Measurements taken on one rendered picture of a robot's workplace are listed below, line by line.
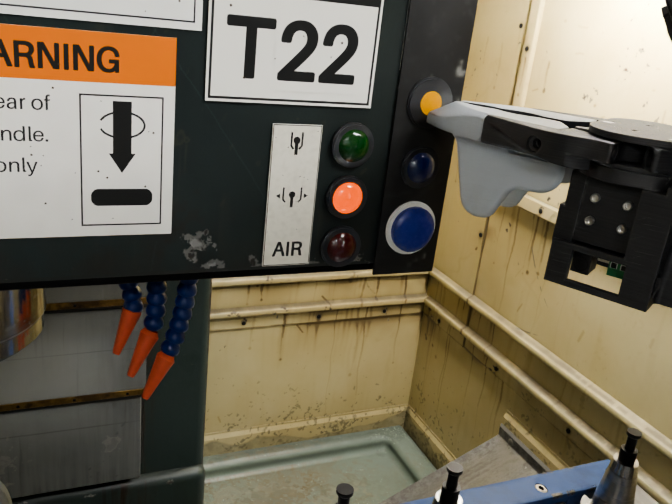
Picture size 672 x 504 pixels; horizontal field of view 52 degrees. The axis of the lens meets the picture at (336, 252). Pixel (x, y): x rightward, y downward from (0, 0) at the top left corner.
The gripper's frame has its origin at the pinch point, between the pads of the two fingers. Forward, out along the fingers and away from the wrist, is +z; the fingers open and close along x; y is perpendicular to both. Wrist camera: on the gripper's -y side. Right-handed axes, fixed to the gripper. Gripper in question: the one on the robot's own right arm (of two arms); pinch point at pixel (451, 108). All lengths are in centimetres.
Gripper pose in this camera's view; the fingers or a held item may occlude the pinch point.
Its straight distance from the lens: 42.2
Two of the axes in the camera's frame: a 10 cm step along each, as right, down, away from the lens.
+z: -7.9, -2.9, 5.3
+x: 6.0, -2.2, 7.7
